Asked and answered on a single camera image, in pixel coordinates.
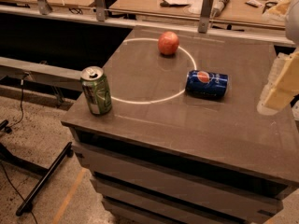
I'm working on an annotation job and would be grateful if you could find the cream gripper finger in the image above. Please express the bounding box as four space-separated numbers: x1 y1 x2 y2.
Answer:
257 49 299 116
263 0 291 21

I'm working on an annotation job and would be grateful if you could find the green soda can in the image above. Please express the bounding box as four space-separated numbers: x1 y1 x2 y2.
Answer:
80 66 112 115

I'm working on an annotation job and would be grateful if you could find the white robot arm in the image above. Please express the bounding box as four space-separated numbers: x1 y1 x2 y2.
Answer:
257 0 299 115

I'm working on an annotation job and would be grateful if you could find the blue Pepsi can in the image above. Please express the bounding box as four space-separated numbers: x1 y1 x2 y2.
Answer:
185 70 229 98

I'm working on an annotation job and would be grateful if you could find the black round container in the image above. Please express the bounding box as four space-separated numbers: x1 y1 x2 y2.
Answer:
263 2 278 13

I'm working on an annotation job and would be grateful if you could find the grey cylindrical tool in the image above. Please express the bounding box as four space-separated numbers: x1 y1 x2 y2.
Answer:
212 0 230 17

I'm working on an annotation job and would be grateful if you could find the grey drawer cabinet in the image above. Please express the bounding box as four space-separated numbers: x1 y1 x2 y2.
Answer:
62 27 299 224

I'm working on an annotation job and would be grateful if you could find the red apple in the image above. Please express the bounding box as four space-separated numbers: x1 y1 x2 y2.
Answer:
158 31 179 55

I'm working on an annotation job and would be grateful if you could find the black stand base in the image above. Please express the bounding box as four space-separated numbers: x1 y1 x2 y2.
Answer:
1 122 71 217

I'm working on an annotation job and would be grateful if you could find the metal bracket post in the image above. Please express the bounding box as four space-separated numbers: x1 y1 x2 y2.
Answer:
94 0 107 21
37 0 52 15
198 0 214 34

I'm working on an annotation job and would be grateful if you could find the black floor cable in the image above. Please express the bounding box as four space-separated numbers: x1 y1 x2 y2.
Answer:
6 73 31 129

